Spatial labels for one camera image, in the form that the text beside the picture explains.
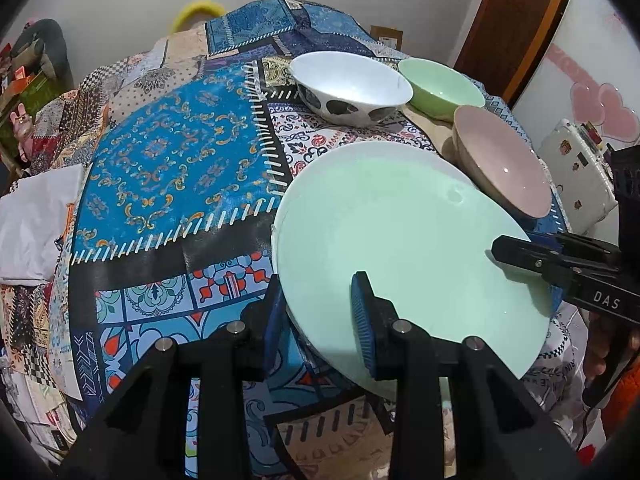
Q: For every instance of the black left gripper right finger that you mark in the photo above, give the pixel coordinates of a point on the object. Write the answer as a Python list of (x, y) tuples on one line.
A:
[(500, 432)]

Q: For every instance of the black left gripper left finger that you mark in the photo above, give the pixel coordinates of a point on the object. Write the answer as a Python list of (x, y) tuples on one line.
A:
[(139, 432)]

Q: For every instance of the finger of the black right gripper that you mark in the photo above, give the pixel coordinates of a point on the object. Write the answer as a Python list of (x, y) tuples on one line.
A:
[(543, 259)]

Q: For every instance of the light green plate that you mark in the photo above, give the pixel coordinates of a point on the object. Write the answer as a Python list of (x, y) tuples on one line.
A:
[(422, 233)]

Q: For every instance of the light green bowl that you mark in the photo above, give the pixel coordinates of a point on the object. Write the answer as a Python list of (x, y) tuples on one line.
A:
[(438, 90)]

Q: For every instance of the white bowl black spots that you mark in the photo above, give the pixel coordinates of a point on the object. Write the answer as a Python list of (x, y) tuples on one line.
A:
[(347, 89)]

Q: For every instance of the white plate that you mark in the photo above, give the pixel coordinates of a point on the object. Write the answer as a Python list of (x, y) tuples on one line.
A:
[(292, 243)]

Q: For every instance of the right hand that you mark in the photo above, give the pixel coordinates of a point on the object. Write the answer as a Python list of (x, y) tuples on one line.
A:
[(601, 333)]

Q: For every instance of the white case with stickers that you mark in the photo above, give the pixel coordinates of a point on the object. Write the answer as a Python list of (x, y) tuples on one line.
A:
[(584, 187)]

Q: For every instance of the pink bowl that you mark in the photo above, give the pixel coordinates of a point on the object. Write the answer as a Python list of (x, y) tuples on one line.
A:
[(500, 162)]

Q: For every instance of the white cloth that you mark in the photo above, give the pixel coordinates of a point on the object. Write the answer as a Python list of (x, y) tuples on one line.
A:
[(33, 217)]

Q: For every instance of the brown wooden door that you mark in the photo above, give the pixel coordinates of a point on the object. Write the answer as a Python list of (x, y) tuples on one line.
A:
[(507, 41)]

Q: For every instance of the cardboard box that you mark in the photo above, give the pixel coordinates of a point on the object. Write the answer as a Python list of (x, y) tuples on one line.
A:
[(391, 37)]

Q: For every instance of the patchwork patterned tablecloth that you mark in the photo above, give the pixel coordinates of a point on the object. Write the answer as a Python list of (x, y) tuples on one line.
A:
[(186, 151)]

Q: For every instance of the pink rabbit toy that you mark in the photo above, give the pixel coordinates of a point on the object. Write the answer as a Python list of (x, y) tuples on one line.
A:
[(23, 131)]

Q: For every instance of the yellow hoop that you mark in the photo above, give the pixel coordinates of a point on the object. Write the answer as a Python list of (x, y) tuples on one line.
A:
[(194, 12)]

